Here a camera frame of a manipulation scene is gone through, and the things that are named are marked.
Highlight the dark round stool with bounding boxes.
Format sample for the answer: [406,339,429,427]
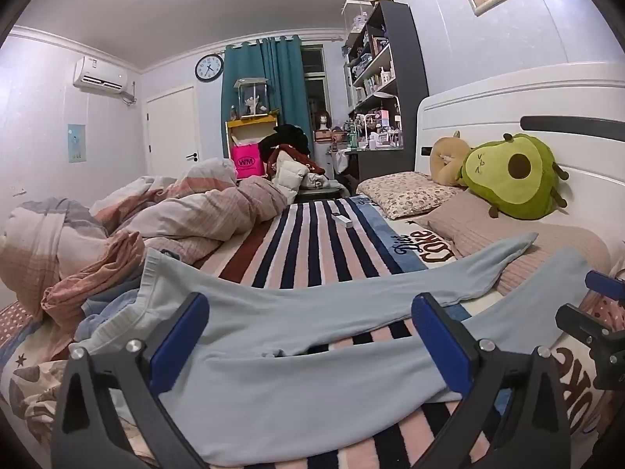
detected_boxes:
[293,186,353,204]

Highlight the pink shopping bag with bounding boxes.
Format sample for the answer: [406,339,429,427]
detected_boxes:
[231,143,267,181]

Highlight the white air conditioner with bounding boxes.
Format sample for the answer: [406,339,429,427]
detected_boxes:
[73,56,129,93]

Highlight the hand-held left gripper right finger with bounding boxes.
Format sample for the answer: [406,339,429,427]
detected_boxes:
[411,293,572,469]

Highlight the mannequin head with wig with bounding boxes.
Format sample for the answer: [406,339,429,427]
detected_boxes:
[314,111,333,143]

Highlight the floral pillow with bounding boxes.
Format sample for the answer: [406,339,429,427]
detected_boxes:
[356,172,470,220]

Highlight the blue cloth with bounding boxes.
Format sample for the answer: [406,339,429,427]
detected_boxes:
[80,287,143,339]

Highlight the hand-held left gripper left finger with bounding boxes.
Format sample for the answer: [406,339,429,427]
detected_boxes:
[51,293,211,469]

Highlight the white door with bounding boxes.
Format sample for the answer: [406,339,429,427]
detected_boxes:
[145,85,201,177]

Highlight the window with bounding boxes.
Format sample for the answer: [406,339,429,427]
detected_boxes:
[300,44,334,132]

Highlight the white bed headboard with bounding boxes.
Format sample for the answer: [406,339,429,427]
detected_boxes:
[415,61,625,251]

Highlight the yellow cabinet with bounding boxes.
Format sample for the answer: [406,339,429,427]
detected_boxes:
[225,111,280,158]

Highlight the pile of dark clothes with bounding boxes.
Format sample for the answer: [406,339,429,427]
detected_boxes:
[259,124,326,177]

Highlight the small wall poster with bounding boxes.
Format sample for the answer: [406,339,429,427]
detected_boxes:
[67,124,87,163]

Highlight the brown plush toy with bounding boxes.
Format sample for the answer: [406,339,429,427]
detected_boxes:
[430,130,473,187]

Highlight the pink striped comforter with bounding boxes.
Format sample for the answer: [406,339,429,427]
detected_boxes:
[0,158,290,304]

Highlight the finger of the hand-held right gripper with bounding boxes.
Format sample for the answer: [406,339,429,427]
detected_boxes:
[585,269,625,300]
[555,303,625,388]

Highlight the white puffy jacket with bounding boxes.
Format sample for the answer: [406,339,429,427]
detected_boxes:
[272,150,312,204]

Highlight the teal curtain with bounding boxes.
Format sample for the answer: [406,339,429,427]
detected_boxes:
[221,36,313,158]

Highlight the pink ribbed pillow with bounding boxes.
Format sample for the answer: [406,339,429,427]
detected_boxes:
[419,190,612,297]

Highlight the printed bed sheet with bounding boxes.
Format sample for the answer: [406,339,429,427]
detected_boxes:
[0,195,625,455]

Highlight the dark bookshelf with desk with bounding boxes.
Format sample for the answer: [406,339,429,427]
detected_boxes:
[341,0,430,183]

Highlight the round wall clock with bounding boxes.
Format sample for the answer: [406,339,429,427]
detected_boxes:
[195,54,224,82]

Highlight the peach crumpled cloth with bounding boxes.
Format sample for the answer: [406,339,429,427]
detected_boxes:
[41,229,147,349]

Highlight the glass display case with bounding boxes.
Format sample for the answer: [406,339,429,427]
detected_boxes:
[233,77,271,119]

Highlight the light blue pants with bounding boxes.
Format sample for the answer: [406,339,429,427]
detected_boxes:
[73,232,594,467]

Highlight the green avocado plush toy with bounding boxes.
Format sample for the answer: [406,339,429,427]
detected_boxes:
[458,133,570,220]

